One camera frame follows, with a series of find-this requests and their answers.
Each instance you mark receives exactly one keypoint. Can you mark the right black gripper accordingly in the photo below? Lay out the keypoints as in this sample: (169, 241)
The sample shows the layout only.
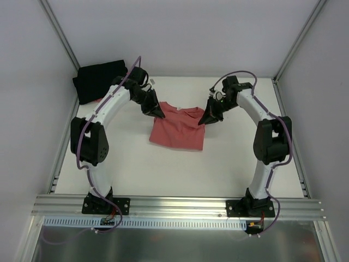
(216, 106)

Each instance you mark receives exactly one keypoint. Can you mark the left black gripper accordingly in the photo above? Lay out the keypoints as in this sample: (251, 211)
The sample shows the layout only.
(149, 101)

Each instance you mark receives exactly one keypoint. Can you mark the red t shirt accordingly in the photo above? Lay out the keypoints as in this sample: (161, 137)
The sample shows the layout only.
(179, 129)

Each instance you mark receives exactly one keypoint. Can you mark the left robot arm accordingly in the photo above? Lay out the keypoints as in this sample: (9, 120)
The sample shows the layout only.
(88, 139)

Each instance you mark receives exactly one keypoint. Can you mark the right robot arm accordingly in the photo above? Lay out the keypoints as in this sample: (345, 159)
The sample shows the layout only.
(272, 144)

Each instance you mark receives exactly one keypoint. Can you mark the folded black t shirt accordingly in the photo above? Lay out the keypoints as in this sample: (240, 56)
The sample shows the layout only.
(93, 82)

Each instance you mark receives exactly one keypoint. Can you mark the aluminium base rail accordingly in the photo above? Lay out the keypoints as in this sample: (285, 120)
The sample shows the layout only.
(302, 209)

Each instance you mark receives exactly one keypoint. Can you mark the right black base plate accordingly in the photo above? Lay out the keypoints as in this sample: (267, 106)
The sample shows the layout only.
(240, 208)

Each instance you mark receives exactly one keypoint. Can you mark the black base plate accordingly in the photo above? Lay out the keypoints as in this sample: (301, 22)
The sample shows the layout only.
(93, 205)
(240, 208)

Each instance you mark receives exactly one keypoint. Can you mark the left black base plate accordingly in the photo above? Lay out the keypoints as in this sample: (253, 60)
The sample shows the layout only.
(93, 205)

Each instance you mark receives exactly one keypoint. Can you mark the white slotted cable duct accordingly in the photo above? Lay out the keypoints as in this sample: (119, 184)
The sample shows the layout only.
(146, 223)

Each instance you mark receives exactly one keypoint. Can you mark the left rear frame post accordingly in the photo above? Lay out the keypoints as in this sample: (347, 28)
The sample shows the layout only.
(50, 14)

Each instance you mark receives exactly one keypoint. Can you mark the frame post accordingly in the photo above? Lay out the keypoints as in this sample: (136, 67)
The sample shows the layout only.
(300, 37)
(50, 14)

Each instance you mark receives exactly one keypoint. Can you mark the right rear frame post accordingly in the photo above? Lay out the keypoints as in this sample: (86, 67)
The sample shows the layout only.
(300, 37)

